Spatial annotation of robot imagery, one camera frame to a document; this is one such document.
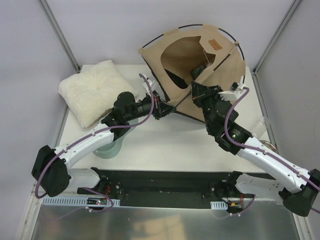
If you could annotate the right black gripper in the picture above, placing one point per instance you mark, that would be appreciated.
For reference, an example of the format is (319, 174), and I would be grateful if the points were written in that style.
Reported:
(204, 91)

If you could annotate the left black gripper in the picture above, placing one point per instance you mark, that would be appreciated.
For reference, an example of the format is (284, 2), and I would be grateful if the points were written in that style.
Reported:
(158, 107)

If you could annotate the beige pet tent fabric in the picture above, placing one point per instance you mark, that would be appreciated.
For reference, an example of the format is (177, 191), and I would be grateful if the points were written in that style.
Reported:
(200, 70)

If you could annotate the white fluffy cushion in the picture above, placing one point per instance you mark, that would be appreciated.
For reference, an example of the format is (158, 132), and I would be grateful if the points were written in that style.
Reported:
(91, 93)

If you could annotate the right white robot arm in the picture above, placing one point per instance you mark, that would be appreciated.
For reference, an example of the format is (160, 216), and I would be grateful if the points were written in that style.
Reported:
(293, 186)

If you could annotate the green double pet bowl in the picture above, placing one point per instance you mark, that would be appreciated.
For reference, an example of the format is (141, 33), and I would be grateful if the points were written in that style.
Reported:
(110, 150)

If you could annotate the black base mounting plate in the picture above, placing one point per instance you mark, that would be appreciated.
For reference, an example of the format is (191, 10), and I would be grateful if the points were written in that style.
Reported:
(166, 189)

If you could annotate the stainless steel bowl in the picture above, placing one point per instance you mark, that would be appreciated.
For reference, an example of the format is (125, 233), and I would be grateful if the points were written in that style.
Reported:
(269, 145)

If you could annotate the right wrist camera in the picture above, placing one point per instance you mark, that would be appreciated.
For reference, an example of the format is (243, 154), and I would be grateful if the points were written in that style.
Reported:
(234, 93)

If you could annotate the right white cable duct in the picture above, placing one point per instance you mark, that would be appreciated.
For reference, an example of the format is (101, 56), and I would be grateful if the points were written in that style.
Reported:
(220, 205)

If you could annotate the white cable duct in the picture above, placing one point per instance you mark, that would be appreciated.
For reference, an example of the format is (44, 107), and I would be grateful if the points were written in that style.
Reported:
(80, 201)
(220, 205)

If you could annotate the right aluminium frame post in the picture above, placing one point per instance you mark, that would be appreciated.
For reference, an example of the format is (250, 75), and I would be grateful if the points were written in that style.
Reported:
(277, 34)

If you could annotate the aluminium frame post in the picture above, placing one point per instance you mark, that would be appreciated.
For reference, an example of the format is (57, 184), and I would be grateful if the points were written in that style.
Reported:
(277, 34)
(59, 34)

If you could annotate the left white cable duct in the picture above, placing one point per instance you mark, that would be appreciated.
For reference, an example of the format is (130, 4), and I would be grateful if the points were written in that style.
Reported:
(80, 201)

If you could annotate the left aluminium frame post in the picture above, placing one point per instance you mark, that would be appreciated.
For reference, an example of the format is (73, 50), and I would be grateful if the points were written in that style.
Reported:
(59, 34)

